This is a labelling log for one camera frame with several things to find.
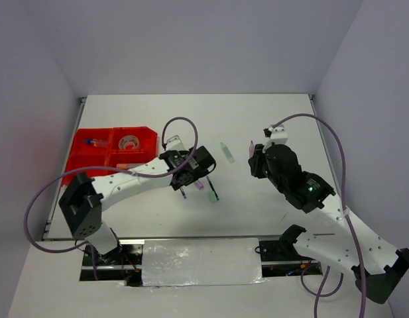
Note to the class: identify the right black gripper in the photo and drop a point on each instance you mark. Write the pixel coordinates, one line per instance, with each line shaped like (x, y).
(254, 161)

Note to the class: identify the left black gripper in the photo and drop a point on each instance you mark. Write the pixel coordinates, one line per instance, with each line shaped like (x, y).
(199, 175)

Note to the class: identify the purple highlighter cap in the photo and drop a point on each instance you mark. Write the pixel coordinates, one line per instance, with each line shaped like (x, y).
(199, 185)

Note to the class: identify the blue gel pen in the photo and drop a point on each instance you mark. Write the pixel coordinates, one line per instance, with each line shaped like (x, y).
(183, 193)
(212, 188)

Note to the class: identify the pink highlighter pen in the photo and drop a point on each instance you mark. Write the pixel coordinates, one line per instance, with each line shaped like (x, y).
(251, 149)

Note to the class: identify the green highlighter cap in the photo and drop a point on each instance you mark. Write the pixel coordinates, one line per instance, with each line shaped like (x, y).
(212, 197)

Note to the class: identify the green highlighter pen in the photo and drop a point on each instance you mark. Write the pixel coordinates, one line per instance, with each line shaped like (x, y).
(227, 153)

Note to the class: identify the small white tape roll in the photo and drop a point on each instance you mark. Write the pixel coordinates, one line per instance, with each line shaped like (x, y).
(132, 144)

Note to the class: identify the large clear tape roll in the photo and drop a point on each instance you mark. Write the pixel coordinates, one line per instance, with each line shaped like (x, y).
(124, 139)

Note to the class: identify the orange highlighter pen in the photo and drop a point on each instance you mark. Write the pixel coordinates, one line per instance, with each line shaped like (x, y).
(127, 166)

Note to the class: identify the blue cap glue bottle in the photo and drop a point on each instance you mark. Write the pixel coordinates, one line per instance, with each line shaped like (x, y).
(96, 142)

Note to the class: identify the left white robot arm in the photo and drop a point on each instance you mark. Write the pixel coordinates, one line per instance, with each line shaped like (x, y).
(85, 198)

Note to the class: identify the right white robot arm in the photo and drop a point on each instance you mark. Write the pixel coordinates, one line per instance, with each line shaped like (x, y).
(351, 246)

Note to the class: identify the red compartment storage bin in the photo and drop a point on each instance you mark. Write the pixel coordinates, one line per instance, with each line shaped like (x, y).
(82, 155)

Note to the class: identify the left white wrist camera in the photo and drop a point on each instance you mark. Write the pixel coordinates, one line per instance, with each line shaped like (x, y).
(174, 143)

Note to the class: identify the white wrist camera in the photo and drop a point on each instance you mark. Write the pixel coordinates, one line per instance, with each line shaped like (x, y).
(276, 134)
(174, 143)

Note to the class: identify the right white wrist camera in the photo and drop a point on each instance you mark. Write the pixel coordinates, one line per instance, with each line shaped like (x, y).
(276, 134)

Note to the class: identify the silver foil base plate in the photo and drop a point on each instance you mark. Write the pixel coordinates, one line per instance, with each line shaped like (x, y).
(201, 262)

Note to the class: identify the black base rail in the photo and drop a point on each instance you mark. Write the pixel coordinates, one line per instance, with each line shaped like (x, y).
(275, 262)

